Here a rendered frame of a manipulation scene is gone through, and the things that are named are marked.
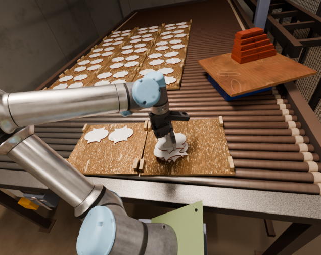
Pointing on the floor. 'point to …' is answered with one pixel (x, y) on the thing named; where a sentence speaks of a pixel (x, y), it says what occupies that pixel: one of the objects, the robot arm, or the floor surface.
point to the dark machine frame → (292, 51)
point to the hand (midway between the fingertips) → (171, 141)
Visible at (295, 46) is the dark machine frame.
